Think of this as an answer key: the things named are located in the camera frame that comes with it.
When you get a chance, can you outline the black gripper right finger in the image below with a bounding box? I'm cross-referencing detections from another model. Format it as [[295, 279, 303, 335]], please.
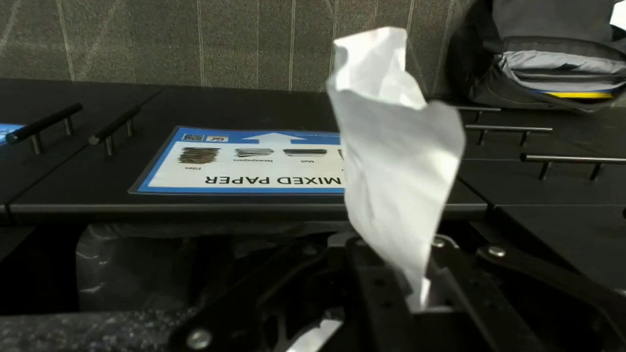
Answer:
[[428, 234, 626, 352]]

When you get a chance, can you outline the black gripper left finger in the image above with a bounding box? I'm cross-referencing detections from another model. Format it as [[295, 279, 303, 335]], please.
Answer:
[[256, 238, 419, 352]]

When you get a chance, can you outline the white tissue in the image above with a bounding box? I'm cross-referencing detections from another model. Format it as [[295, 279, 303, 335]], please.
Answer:
[[325, 26, 467, 314]]

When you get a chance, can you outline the black bin liner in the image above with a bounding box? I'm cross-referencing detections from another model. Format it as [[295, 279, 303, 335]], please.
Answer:
[[74, 222, 348, 316]]

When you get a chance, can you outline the black recycling bin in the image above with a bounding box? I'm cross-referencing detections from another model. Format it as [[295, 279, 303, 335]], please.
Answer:
[[6, 85, 497, 222]]

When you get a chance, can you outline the mixed paper sign down arrow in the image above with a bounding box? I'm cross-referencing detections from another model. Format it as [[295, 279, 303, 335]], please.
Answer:
[[127, 124, 348, 202]]

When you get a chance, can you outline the black backpack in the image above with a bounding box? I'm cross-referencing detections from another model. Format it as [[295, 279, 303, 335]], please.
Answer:
[[448, 0, 626, 112]]

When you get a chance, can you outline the silver drawer handle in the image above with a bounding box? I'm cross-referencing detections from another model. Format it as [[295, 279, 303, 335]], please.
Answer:
[[518, 152, 626, 183], [464, 122, 555, 150], [454, 105, 505, 128]]

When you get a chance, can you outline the black bin door handle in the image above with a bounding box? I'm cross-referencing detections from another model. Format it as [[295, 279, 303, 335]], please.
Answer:
[[4, 101, 86, 157], [86, 103, 143, 159]]

